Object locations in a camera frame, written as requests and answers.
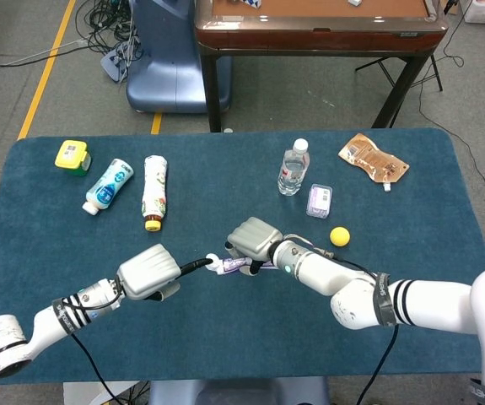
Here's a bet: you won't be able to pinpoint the grey power strip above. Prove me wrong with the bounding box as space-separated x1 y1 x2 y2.
100 41 136 84

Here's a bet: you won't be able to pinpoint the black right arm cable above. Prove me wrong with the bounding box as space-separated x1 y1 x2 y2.
355 324 399 405

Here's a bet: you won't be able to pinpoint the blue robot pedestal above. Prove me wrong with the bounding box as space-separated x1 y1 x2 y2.
126 0 233 114

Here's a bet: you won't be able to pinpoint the clear water bottle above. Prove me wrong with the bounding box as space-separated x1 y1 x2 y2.
277 138 311 197

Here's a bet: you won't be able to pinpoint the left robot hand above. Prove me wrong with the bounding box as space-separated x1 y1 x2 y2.
116 243 220 303

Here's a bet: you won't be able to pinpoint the white floor cable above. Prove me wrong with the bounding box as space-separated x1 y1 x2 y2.
0 37 87 77

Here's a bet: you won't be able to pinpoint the clear plastic box purple contents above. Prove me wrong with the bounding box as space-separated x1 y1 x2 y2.
305 183 334 219

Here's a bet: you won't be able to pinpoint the white bottle yellow cap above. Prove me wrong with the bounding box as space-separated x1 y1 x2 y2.
141 154 169 232

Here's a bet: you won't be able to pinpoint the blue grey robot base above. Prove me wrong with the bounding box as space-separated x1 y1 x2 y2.
148 376 331 405

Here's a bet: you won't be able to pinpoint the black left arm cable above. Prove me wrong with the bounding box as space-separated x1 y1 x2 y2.
58 324 125 405

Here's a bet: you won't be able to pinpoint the yellow ball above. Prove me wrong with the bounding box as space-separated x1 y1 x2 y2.
329 226 351 247

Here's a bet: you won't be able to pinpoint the black tripod stand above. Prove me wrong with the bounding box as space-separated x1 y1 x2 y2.
354 53 444 93

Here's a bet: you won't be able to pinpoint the brown mahjong table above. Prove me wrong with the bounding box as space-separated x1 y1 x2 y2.
194 0 450 132

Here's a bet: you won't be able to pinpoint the blue table cloth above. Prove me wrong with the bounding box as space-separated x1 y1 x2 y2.
0 127 485 386

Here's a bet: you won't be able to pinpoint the black floor cable bundle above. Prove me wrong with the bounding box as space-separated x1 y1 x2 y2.
75 0 144 54

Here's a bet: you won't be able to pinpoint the green container yellow lid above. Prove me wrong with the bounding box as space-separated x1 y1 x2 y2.
54 139 93 177

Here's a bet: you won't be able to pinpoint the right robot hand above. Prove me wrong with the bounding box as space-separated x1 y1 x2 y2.
226 217 285 278

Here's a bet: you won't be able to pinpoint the orange spout pouch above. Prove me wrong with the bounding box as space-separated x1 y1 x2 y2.
337 132 411 192

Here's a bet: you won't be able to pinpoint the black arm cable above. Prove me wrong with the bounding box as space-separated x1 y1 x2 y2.
58 324 125 405
355 324 399 405

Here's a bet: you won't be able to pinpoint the purple white tube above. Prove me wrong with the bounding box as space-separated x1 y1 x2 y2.
205 252 277 275

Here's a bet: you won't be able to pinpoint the white bottle blue label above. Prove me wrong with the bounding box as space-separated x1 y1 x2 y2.
82 158 135 216

